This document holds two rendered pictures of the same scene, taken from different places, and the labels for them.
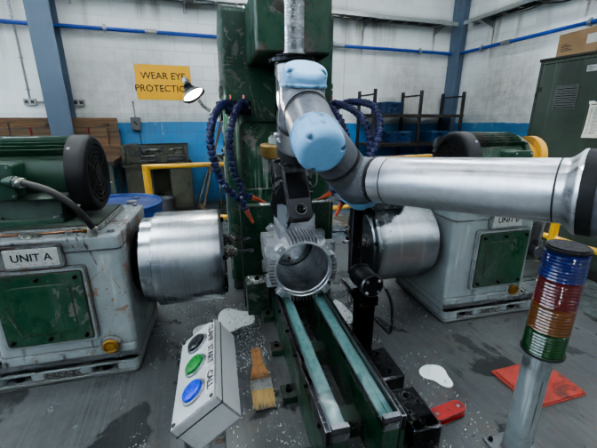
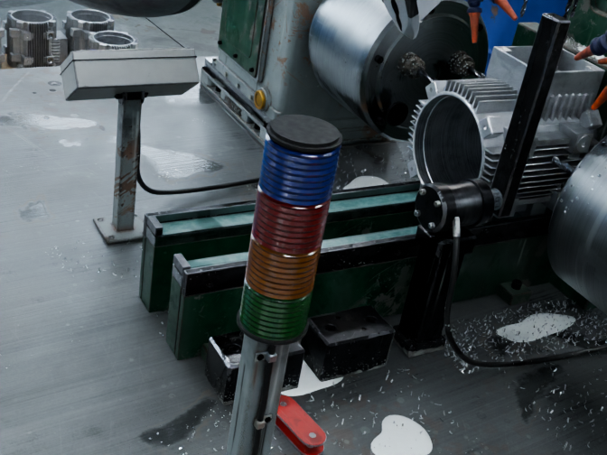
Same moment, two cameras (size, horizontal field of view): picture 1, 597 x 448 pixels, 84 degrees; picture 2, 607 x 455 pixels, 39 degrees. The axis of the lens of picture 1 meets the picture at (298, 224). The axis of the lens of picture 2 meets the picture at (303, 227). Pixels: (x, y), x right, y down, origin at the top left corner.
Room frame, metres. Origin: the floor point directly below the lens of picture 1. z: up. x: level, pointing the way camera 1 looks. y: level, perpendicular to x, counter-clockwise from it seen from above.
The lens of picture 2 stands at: (0.27, -0.99, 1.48)
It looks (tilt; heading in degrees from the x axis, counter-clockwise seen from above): 30 degrees down; 70
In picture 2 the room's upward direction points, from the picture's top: 10 degrees clockwise
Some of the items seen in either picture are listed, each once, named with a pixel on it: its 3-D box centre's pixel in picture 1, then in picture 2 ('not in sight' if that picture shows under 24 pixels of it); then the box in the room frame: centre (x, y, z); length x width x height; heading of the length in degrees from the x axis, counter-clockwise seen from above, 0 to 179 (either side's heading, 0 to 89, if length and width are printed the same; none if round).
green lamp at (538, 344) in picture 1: (545, 339); (275, 301); (0.47, -0.41, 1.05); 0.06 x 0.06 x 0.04
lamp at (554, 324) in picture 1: (551, 315); (283, 258); (0.47, -0.41, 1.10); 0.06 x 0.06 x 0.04
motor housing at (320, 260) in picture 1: (296, 255); (501, 144); (0.91, 0.01, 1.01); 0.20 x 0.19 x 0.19; 12
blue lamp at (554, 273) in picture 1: (564, 263); (299, 163); (0.47, -0.41, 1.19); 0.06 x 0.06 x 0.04
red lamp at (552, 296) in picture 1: (557, 290); (291, 212); (0.47, -0.41, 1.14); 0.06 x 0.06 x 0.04
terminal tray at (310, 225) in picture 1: (293, 221); (541, 82); (0.95, 0.01, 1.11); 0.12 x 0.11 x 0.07; 12
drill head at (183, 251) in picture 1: (169, 257); (380, 41); (0.84, 0.35, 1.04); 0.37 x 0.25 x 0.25; 103
